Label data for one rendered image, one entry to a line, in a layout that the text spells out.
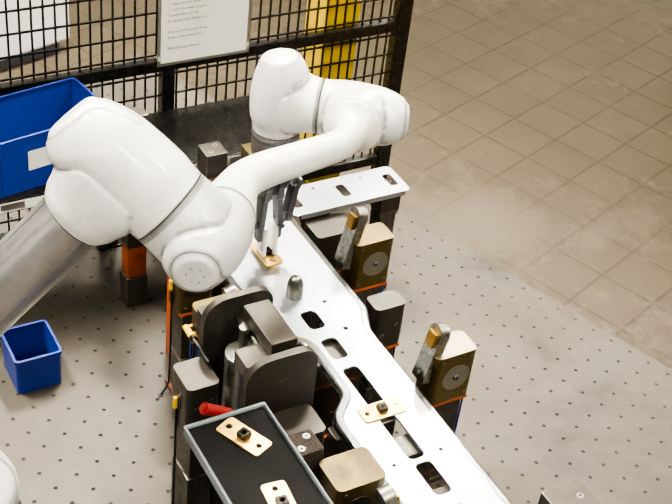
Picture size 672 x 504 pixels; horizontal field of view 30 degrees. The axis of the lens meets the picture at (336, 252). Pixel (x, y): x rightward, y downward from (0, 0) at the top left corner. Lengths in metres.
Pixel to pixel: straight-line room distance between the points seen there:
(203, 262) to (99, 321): 1.11
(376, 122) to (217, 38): 0.74
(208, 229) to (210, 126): 1.13
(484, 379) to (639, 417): 0.34
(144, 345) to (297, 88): 0.78
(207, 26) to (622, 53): 3.21
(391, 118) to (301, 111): 0.16
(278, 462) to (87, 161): 0.53
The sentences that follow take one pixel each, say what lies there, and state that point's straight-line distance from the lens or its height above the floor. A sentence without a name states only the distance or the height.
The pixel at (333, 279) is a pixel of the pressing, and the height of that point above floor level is 1.00.
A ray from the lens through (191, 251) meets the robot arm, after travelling 1.73.
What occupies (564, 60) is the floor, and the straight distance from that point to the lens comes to 5.62.
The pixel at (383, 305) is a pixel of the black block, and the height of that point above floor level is 0.99.
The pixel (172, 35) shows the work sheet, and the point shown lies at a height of 1.22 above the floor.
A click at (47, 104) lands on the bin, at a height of 1.11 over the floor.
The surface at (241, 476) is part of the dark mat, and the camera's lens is 1.88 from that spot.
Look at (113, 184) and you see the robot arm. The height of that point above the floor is 1.56.
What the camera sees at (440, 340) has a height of 1.08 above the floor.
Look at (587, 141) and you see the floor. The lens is 5.06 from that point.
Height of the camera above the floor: 2.55
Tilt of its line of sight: 37 degrees down
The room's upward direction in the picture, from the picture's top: 7 degrees clockwise
